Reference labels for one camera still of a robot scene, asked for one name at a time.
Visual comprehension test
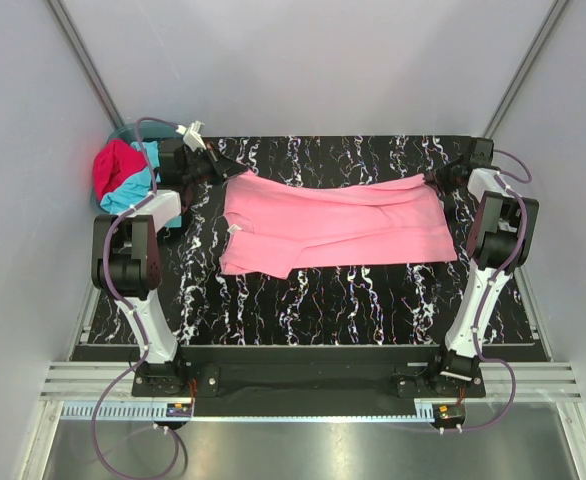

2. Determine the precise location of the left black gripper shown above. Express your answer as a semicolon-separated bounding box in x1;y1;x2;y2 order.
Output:
181;142;247;188

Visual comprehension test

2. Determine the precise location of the pink t shirt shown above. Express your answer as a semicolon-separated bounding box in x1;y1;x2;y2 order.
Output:
220;172;457;279

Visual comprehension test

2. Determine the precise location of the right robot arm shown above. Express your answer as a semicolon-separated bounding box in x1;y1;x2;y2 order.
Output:
424;138;540;397

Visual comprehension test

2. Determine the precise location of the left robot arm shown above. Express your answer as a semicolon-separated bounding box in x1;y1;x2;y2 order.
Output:
91;138;248;397

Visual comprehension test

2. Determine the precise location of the teal plastic basket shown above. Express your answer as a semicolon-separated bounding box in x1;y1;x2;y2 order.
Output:
90;121;178;215

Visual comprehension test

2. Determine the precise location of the cyan t shirt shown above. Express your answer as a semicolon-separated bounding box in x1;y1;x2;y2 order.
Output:
100;140;184;230

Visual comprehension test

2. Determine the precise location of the red t shirt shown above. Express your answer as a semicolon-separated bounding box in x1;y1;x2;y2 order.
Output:
92;139;146;201

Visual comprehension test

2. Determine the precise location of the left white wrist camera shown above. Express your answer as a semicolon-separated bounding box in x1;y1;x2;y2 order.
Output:
175;120;206;152

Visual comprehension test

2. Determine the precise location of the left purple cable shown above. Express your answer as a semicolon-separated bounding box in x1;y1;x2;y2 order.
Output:
90;117;194;476

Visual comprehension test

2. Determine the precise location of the right corner aluminium post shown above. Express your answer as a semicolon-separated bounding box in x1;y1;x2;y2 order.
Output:
482;0;572;138

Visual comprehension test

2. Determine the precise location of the corner aluminium post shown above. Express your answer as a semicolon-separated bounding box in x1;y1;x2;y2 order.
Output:
482;0;572;138
44;0;125;129

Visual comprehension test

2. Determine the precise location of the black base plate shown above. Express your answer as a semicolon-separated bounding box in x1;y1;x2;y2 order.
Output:
132;346;485;419

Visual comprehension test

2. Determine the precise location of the left corner aluminium post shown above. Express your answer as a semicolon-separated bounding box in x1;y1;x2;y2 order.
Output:
44;0;125;129

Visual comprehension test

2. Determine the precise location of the aluminium frame rail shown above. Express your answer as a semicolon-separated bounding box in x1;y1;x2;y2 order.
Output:
40;362;581;402

